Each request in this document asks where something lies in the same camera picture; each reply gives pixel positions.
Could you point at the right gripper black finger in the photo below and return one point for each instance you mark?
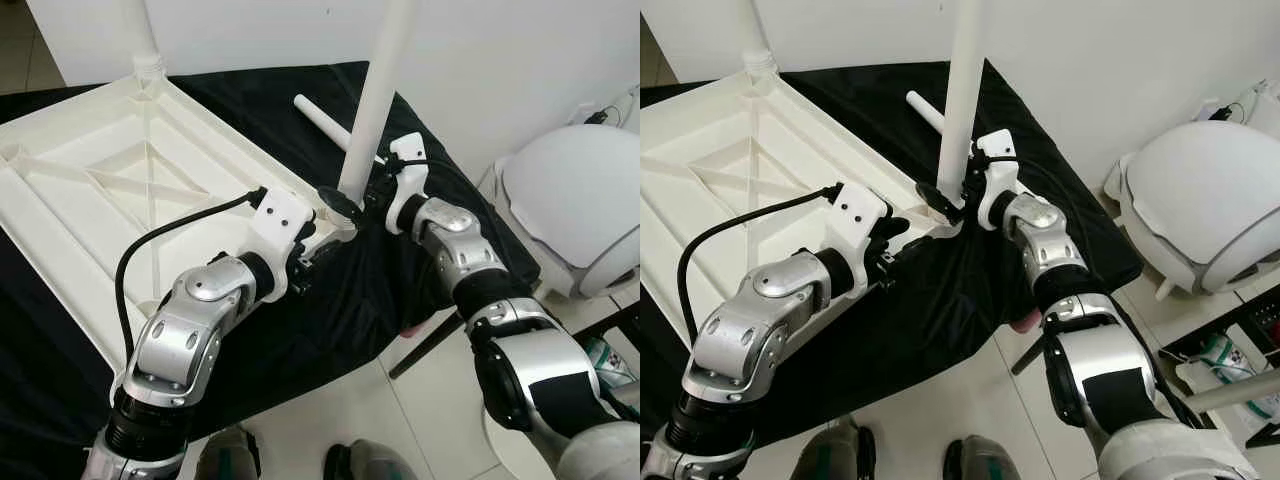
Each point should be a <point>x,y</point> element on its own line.
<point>340,203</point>
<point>938,199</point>

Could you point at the white plastic table top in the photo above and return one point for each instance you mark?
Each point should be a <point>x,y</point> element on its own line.
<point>700,150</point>
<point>80,170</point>

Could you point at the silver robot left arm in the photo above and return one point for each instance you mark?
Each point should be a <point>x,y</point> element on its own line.
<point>190,330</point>
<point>760,330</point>

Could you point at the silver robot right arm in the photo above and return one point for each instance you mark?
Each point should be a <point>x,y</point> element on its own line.
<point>1040,230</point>
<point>450,240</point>

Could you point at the black table cloth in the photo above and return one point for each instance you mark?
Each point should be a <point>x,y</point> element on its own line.
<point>950,290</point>
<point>350,290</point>

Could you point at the white plastic chair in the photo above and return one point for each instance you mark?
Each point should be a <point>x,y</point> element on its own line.
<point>1200,190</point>
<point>580,190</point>

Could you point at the grey green robot left leg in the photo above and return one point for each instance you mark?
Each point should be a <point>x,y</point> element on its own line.
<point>835,452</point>
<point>228,455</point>

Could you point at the grey green robot leg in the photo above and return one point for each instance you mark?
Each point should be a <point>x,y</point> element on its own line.
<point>370,464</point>
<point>982,462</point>
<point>228,455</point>
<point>835,452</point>

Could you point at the grey green robot right leg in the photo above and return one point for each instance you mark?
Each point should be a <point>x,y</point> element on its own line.
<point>982,462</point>
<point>370,464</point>

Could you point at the green white packet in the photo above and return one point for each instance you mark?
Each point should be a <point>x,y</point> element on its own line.
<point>608,360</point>
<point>1225,355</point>

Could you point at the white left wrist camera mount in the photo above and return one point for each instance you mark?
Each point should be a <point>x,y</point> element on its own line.
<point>280,215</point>
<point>860,205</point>

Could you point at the black wall plug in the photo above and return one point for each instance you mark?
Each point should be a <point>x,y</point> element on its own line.
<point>602,114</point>
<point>1222,110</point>

